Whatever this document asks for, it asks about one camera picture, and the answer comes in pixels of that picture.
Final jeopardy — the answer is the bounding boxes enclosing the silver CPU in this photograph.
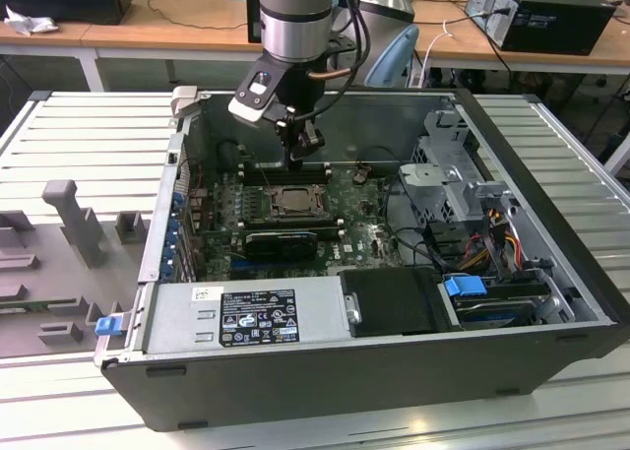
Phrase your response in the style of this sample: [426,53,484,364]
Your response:
[280,192,319,214]

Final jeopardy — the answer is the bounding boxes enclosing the metal socket cover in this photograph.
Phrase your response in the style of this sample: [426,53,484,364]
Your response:
[269,185,331,220]

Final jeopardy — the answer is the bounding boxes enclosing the black RAM slot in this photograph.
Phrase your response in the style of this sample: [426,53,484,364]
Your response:
[238,162,330,170]
[238,171,330,179]
[238,217,344,225]
[238,176,330,185]
[238,221,344,227]
[238,167,330,175]

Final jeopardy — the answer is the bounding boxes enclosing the CPU socket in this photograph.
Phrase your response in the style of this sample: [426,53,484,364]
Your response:
[265,183,332,223]

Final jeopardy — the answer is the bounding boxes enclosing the small black box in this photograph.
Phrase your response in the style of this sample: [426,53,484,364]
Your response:
[245,0,263,45]

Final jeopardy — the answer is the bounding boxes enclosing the grey case latch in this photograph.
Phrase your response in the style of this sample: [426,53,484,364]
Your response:
[169,85,201,124]

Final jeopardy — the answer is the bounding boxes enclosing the green RAM stick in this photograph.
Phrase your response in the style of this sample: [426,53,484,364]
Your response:
[244,225,343,238]

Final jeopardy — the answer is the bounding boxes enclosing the silver metal drive cage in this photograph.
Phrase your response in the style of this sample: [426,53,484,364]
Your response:
[396,107,524,230]

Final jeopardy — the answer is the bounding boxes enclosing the black graphics card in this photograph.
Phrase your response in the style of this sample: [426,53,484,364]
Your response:
[244,230,320,263]

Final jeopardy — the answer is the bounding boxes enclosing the green motherboard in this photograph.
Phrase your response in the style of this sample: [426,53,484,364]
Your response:
[194,161,410,283]

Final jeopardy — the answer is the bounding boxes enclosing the wooden desk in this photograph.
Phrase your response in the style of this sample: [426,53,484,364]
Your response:
[412,0,630,77]
[0,0,419,93]

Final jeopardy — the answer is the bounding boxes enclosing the white barcode sticker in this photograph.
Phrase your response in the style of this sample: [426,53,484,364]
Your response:
[190,285,225,303]

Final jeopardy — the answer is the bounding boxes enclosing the black plastic shroud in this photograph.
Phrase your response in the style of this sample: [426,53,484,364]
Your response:
[338,267,463,338]

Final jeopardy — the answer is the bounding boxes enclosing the black certification label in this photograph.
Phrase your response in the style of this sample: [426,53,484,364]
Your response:
[219,288,299,348]

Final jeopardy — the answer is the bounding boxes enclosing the blue disk carrier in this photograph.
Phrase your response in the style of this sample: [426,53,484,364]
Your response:
[441,274,550,331]

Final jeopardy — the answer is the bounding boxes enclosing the black desktop computer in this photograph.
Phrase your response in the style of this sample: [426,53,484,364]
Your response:
[465,0,619,57]

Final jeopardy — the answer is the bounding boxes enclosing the grey power supply unit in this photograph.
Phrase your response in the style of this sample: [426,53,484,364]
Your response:
[143,275,354,356]

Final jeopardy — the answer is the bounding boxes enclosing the crumpled white paper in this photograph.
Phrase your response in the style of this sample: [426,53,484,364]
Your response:
[3,4,60,37]

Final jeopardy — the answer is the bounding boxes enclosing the hard disk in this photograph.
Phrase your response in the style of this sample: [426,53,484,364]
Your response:
[453,295,540,331]

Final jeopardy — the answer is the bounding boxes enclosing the black open PC case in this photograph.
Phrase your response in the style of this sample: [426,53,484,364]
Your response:
[93,86,630,432]

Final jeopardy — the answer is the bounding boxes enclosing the grey parts rack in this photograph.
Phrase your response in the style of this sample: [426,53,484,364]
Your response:
[0,178,154,360]

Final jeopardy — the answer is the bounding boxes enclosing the blue plastic latch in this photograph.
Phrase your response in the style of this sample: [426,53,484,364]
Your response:
[95,315,124,338]

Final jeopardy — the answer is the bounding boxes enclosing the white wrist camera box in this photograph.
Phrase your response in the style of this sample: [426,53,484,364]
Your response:
[227,58,289,125]

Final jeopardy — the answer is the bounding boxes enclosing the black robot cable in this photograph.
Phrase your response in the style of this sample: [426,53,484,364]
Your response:
[307,0,371,121]

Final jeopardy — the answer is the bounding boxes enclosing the white cable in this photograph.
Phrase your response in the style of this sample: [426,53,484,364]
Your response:
[417,19,457,90]

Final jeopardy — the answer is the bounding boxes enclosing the silver metal handle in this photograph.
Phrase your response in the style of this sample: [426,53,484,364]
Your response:
[344,294,363,326]

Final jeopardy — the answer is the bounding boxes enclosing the yellow red power wires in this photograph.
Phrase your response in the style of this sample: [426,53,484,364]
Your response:
[462,211,526,274]

